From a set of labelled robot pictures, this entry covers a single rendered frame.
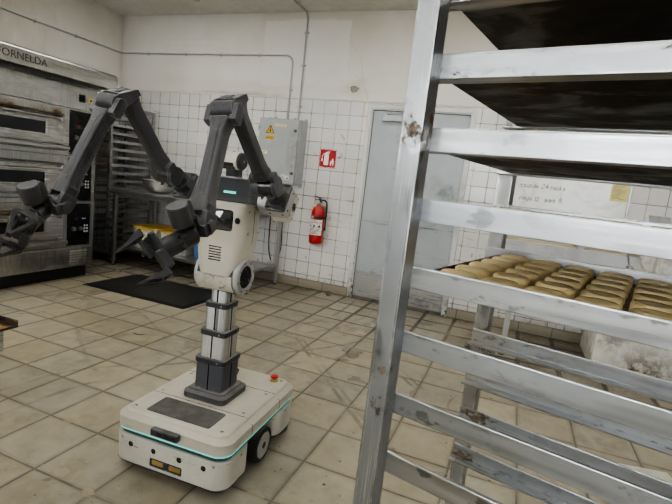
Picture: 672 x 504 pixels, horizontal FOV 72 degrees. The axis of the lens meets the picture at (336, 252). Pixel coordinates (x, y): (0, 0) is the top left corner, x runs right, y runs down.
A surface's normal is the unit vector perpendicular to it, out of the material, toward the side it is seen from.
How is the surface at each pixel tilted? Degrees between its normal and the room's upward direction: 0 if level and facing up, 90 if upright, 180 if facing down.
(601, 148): 90
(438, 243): 90
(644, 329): 90
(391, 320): 90
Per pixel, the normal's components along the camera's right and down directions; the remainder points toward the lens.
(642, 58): -0.57, 0.06
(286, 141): -0.37, 0.10
